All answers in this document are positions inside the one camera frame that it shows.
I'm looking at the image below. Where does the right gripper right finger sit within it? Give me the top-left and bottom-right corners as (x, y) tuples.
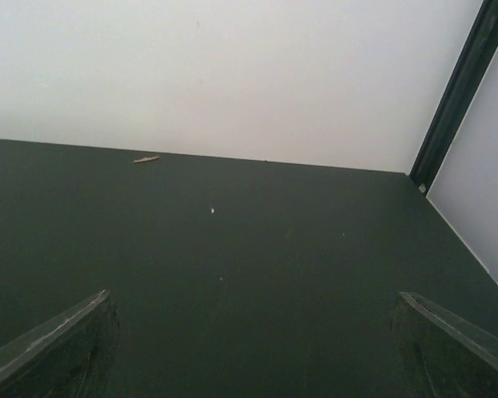
(392, 292), (498, 397)

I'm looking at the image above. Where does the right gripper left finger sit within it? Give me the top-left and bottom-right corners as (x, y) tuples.
(0, 289), (120, 397)

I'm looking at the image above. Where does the small wood chip debris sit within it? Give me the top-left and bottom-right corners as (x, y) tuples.
(133, 155), (160, 164)

